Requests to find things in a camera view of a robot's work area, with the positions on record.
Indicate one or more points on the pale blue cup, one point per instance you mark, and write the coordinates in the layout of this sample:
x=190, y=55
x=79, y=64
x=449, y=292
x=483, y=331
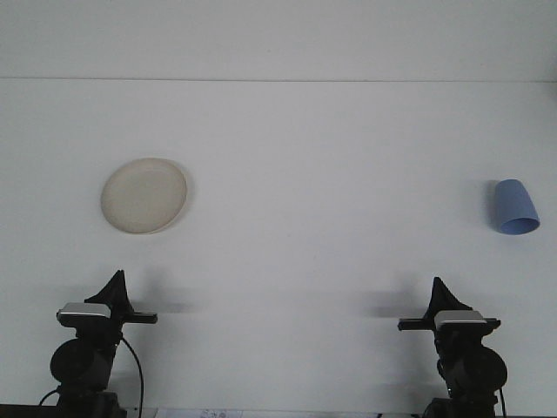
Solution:
x=515, y=204

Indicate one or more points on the pale grey camera box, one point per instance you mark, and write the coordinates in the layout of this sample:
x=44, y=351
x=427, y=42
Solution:
x=459, y=317
x=82, y=311

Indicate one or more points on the pale round plate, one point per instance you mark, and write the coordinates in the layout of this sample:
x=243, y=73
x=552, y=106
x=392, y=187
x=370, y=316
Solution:
x=143, y=196

